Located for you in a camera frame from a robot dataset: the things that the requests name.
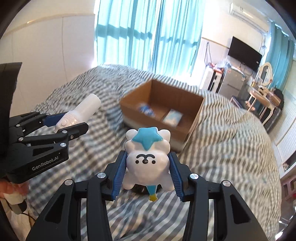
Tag brown cardboard box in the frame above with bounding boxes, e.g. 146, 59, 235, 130
120, 79, 204, 152

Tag checkered grey white duvet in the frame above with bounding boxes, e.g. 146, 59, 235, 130
27, 65, 281, 240

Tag silver mini fridge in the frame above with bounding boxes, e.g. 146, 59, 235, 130
218, 67, 246, 99

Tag white plush toy blue star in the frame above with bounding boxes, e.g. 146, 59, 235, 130
122, 127, 174, 201

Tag blue packet in box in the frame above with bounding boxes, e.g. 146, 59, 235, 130
137, 103, 155, 117

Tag light blue tissue pack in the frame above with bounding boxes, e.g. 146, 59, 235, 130
163, 109, 183, 127

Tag blue curtains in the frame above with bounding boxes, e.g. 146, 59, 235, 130
94, 1, 204, 76

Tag white vanity table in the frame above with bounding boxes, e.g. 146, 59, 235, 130
246, 88, 281, 125

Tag black wall television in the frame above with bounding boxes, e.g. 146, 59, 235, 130
228, 37, 262, 72

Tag white cylindrical bottle device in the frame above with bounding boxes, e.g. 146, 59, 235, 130
55, 93, 102, 148

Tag white air conditioner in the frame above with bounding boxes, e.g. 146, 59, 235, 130
229, 1, 270, 34

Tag oval vanity mirror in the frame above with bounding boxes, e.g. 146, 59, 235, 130
256, 62, 273, 88

